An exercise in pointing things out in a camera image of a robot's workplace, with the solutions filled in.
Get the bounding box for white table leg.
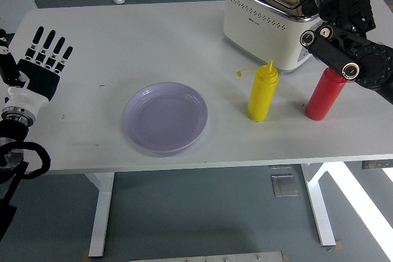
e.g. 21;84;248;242
300;163;337;247
84;172;116;258

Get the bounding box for yellow squeeze bottle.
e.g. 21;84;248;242
236;59;279;123

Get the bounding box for grey table control panel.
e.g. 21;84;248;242
361;159;393;170

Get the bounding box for metal floor plate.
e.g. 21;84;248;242
128;251;285;262

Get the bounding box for purple plate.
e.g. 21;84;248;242
122;82;209;154

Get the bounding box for red squeeze bottle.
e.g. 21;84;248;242
304;65;348;121

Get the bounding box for metal floor socket cover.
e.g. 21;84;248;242
270;173;299;198

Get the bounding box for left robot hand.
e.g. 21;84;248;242
0;25;74;121

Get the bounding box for cream two-slot toaster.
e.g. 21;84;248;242
223;0;323;75

